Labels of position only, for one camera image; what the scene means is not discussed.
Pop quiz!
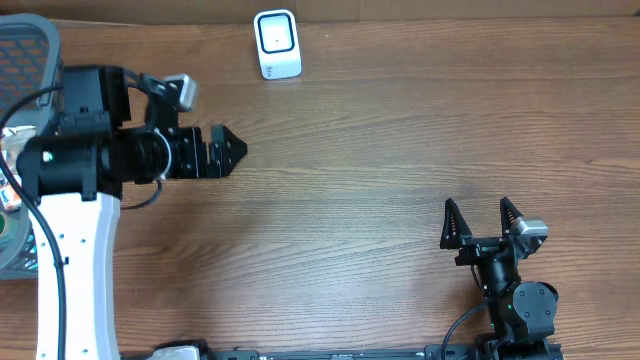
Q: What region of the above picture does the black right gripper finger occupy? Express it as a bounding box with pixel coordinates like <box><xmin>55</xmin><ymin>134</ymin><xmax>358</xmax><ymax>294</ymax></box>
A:
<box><xmin>500</xmin><ymin>197</ymin><xmax>523</xmax><ymax>235</ymax></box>
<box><xmin>440</xmin><ymin>198</ymin><xmax>473</xmax><ymax>250</ymax></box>

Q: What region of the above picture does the clear bread bag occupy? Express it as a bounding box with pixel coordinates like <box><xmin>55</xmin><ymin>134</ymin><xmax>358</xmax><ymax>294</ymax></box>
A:
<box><xmin>1</xmin><ymin>125</ymin><xmax>36</xmax><ymax>175</ymax></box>

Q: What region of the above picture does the orange tissue packet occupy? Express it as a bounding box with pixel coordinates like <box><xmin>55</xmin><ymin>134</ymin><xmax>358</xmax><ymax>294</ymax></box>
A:
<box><xmin>0</xmin><ymin>181</ymin><xmax>22</xmax><ymax>212</ymax></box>

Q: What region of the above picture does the green lid jar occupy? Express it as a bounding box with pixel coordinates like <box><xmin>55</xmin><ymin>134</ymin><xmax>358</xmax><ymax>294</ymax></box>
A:
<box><xmin>0</xmin><ymin>212</ymin><xmax>19</xmax><ymax>250</ymax></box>

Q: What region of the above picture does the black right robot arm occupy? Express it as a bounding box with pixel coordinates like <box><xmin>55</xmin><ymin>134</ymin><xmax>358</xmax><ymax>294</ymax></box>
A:
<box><xmin>439</xmin><ymin>197</ymin><xmax>563</xmax><ymax>360</ymax></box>

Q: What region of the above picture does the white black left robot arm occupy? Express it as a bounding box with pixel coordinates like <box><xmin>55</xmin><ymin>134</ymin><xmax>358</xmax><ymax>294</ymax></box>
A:
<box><xmin>17</xmin><ymin>65</ymin><xmax>248</xmax><ymax>359</ymax></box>

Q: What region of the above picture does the grey plastic basket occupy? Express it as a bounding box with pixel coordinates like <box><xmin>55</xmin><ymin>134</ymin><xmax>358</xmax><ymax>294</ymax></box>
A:
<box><xmin>1</xmin><ymin>14</ymin><xmax>61</xmax><ymax>280</ymax></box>

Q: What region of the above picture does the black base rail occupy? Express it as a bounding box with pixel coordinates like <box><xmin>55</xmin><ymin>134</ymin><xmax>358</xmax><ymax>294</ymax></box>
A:
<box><xmin>119</xmin><ymin>339</ymin><xmax>566</xmax><ymax>360</ymax></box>

